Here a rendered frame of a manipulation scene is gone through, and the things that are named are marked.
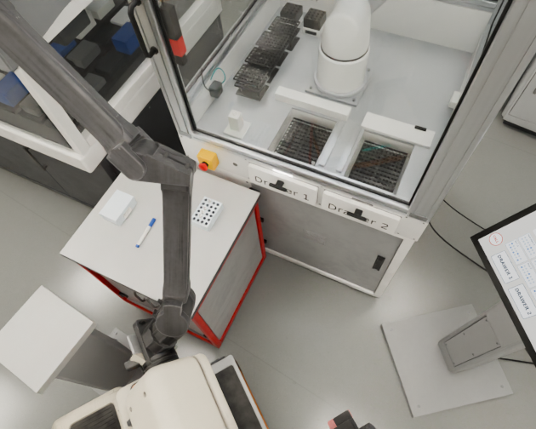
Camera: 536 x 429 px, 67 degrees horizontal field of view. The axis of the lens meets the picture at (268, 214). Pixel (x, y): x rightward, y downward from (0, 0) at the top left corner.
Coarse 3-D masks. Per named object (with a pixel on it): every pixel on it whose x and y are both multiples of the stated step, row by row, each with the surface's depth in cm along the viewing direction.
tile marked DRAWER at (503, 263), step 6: (504, 252) 125; (492, 258) 127; (498, 258) 126; (504, 258) 125; (498, 264) 126; (504, 264) 124; (510, 264) 123; (498, 270) 125; (504, 270) 124; (510, 270) 123; (504, 276) 124; (510, 276) 122; (516, 276) 121; (504, 282) 124
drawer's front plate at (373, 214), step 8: (328, 192) 149; (328, 200) 152; (336, 200) 149; (344, 200) 147; (352, 200) 147; (336, 208) 154; (344, 208) 151; (352, 208) 149; (360, 208) 146; (368, 208) 145; (368, 216) 149; (376, 216) 146; (384, 216) 144; (392, 216) 143; (368, 224) 153; (376, 224) 151; (384, 224) 148; (392, 224) 146; (392, 232) 151
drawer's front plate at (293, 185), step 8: (248, 168) 158; (256, 168) 156; (264, 168) 156; (264, 176) 158; (272, 176) 155; (280, 176) 154; (264, 184) 163; (288, 184) 155; (296, 184) 152; (304, 184) 152; (288, 192) 160; (304, 192) 155; (312, 192) 152; (304, 200) 160; (312, 200) 157
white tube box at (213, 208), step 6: (204, 198) 166; (210, 198) 166; (204, 204) 165; (210, 204) 165; (216, 204) 165; (222, 204) 166; (198, 210) 165; (204, 210) 164; (210, 210) 165; (216, 210) 163; (192, 216) 163; (198, 216) 162; (204, 216) 162; (210, 216) 164; (216, 216) 164; (192, 222) 162; (198, 222) 161; (204, 222) 161; (210, 222) 161; (204, 228) 162; (210, 228) 163
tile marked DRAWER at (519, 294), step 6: (510, 288) 122; (516, 288) 121; (522, 288) 119; (510, 294) 122; (516, 294) 120; (522, 294) 119; (528, 294) 118; (516, 300) 120; (522, 300) 119; (528, 300) 118; (516, 306) 120; (522, 306) 119; (528, 306) 117; (534, 306) 116; (522, 312) 118; (528, 312) 117; (534, 312) 116; (522, 318) 118
